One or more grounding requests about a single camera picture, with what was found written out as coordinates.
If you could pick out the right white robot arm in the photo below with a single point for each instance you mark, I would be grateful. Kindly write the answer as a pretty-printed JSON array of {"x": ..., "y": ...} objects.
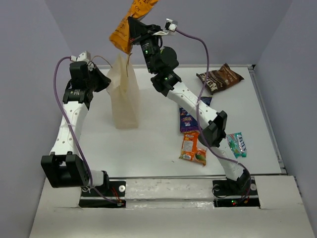
[{"x": 211, "y": 124}]

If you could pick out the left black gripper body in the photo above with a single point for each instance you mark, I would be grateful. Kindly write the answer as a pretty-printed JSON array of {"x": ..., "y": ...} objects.
[{"x": 89, "y": 82}]

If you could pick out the teal Fox's candy bag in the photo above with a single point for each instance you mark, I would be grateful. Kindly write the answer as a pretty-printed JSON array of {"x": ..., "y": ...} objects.
[{"x": 237, "y": 144}]

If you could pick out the orange candy bag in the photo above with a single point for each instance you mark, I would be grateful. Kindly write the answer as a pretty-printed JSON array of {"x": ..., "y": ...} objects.
[{"x": 192, "y": 149}]

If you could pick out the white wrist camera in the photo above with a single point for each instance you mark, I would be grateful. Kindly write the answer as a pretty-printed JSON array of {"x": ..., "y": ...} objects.
[
  {"x": 84, "y": 56},
  {"x": 169, "y": 28}
]

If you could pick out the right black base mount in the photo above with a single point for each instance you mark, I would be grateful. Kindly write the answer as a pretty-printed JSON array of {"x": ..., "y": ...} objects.
[{"x": 224, "y": 197}]

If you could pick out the blue purple candy bag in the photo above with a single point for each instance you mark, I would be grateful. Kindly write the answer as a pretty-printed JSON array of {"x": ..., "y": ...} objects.
[{"x": 187, "y": 122}]

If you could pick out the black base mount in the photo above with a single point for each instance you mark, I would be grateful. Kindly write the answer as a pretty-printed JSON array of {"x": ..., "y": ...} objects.
[
  {"x": 224, "y": 197},
  {"x": 104, "y": 197}
]

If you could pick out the cream paper bag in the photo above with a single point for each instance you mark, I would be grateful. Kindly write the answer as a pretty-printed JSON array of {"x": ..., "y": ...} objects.
[{"x": 124, "y": 93}]

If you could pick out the brown Kettle chips bag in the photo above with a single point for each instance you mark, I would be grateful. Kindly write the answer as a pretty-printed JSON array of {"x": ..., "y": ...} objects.
[{"x": 220, "y": 80}]

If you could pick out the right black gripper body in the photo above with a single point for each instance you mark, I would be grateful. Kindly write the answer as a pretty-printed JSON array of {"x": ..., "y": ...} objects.
[{"x": 151, "y": 46}]

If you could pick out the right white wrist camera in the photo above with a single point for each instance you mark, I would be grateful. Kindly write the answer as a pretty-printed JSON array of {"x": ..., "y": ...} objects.
[{"x": 169, "y": 28}]

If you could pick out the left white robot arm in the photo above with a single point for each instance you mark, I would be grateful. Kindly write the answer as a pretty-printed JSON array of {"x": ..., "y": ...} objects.
[{"x": 66, "y": 165}]

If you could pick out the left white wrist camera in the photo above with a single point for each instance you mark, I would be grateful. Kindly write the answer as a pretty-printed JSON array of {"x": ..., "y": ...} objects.
[{"x": 84, "y": 56}]

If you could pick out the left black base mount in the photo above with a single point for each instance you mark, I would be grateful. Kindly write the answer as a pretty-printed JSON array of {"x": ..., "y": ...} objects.
[{"x": 104, "y": 197}]

